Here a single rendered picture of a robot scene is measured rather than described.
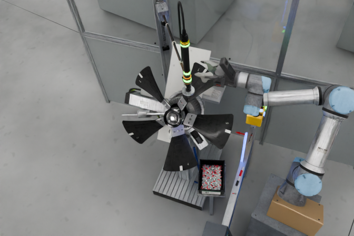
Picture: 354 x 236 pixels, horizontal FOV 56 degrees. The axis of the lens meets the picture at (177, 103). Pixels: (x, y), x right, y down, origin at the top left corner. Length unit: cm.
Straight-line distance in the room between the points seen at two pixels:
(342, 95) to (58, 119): 296
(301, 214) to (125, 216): 172
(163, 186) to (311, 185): 165
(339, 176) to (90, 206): 225
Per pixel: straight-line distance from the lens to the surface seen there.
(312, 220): 184
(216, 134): 201
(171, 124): 205
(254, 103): 163
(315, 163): 171
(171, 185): 307
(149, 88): 212
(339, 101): 164
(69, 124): 377
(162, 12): 219
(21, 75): 452
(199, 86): 198
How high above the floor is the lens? 287
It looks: 52 degrees down
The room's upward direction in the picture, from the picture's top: 7 degrees counter-clockwise
